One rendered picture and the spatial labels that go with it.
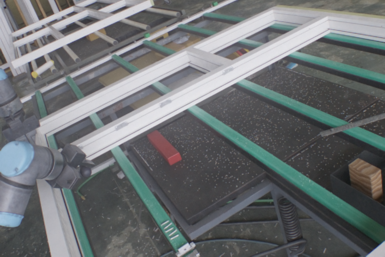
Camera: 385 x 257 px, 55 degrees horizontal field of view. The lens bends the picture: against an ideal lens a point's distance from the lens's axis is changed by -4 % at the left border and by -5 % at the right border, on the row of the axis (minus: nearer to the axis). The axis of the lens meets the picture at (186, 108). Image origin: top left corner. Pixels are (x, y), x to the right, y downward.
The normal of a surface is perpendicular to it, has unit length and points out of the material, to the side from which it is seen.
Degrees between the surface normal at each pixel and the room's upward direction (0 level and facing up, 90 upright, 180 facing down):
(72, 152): 47
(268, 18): 90
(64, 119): 90
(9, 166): 42
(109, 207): 0
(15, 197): 82
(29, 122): 90
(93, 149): 90
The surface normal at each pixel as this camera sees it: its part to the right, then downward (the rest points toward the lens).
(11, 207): 0.52, 0.07
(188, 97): 0.42, 0.29
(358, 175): -0.85, 0.45
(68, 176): -0.31, -0.22
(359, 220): -0.31, -0.84
